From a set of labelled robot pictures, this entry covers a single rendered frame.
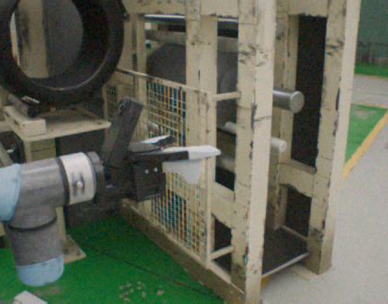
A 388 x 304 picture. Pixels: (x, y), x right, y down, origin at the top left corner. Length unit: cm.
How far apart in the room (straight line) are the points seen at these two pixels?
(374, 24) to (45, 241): 998
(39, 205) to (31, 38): 150
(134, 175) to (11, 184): 19
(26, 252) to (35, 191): 10
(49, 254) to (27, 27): 151
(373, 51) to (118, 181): 989
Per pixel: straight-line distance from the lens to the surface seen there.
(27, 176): 64
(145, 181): 70
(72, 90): 177
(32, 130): 176
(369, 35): 1043
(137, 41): 223
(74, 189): 66
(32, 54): 210
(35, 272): 70
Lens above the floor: 130
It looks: 19 degrees down
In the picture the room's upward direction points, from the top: straight up
